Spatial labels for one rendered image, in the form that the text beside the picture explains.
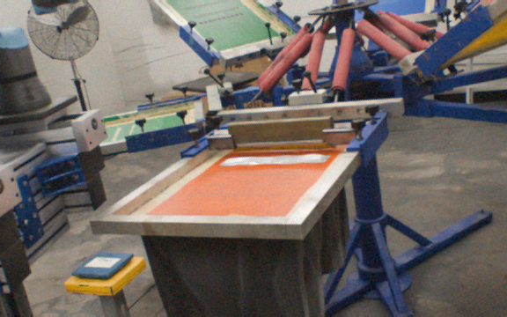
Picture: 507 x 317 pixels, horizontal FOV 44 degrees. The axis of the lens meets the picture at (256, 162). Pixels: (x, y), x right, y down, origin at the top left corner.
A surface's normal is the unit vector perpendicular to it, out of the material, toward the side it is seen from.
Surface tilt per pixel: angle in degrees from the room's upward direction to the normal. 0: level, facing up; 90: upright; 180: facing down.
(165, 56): 90
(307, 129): 90
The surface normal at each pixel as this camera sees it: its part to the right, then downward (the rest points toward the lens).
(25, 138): -0.16, 0.33
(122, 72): -0.40, 0.34
